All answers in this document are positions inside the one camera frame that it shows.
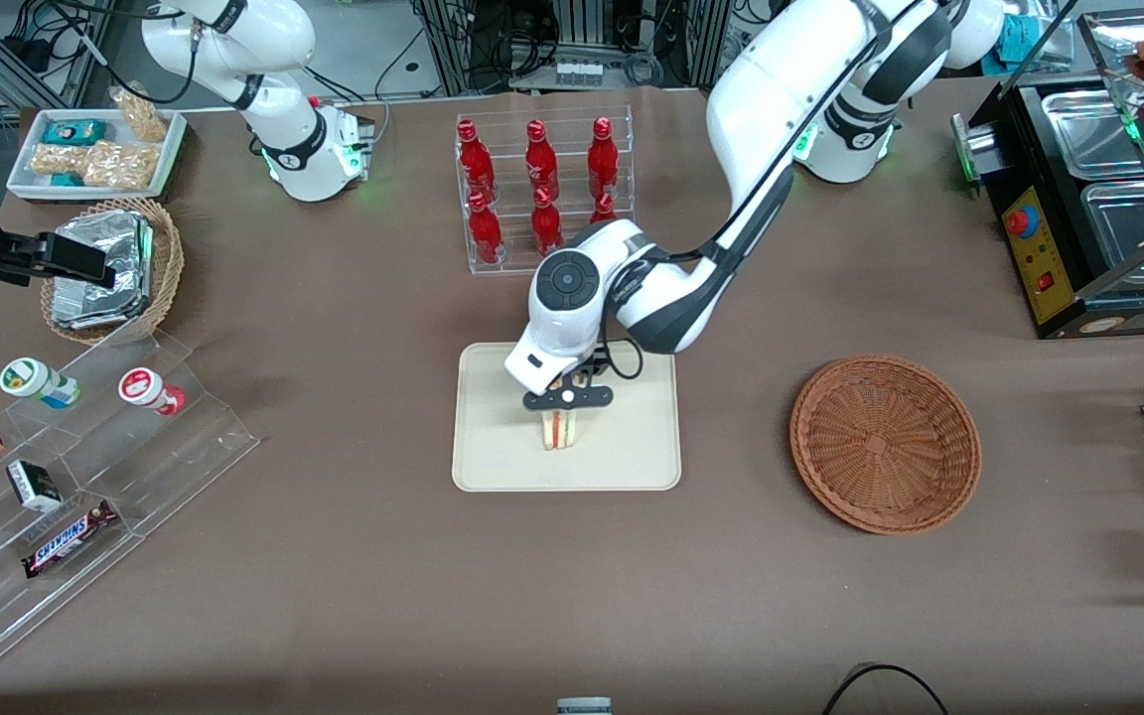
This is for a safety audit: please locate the triangle sandwich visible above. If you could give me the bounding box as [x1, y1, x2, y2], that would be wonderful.
[536, 403, 583, 452]

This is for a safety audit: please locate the light tan wicker basket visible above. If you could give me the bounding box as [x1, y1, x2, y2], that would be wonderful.
[40, 197, 186, 347]

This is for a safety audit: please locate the cream rectangular tray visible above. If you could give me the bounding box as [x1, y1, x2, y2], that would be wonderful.
[451, 340, 683, 494]

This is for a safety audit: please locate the white rectangular snack tray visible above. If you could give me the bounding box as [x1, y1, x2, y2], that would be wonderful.
[6, 107, 188, 204]

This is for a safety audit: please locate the round brown wicker basket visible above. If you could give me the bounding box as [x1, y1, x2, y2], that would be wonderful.
[788, 355, 983, 536]

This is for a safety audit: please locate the foil wrapped package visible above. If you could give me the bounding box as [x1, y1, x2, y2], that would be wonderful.
[54, 211, 153, 299]
[50, 278, 154, 332]

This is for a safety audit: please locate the clear bag of puffed snacks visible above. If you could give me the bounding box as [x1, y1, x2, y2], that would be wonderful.
[30, 144, 87, 179]
[109, 86, 171, 144]
[82, 140, 159, 191]

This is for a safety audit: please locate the green capped yogurt bottle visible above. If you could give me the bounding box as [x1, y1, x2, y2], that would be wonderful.
[0, 357, 81, 410]

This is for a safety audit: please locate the large teal snack packet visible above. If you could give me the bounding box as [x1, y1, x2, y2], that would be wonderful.
[43, 119, 108, 148]

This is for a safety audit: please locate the red capped yogurt bottle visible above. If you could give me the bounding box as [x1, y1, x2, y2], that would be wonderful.
[118, 366, 188, 418]

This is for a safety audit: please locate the clear acrylic bottle rack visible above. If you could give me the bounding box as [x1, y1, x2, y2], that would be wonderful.
[455, 104, 637, 278]

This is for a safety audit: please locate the clear acrylic stepped shelf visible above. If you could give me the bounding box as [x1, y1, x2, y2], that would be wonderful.
[0, 328, 261, 676]

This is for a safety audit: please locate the small black white box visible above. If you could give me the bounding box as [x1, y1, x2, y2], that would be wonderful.
[6, 459, 66, 514]

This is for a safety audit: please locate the snickers chocolate bar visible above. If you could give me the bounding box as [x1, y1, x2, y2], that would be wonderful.
[21, 500, 120, 581]

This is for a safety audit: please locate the black food warmer cabinet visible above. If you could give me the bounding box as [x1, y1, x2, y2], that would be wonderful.
[950, 0, 1144, 342]

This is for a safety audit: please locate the teal cloth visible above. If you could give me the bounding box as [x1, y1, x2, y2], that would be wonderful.
[993, 12, 1042, 63]

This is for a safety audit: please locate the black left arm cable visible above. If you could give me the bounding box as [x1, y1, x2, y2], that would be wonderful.
[592, 0, 942, 382]

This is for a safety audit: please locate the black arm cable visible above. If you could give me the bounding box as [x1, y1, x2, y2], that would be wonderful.
[31, 0, 206, 106]
[592, 0, 942, 382]

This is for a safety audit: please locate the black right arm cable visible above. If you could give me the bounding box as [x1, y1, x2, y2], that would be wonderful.
[31, 0, 206, 106]

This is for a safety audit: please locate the black floor cable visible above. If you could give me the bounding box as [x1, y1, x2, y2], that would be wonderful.
[822, 663, 949, 715]

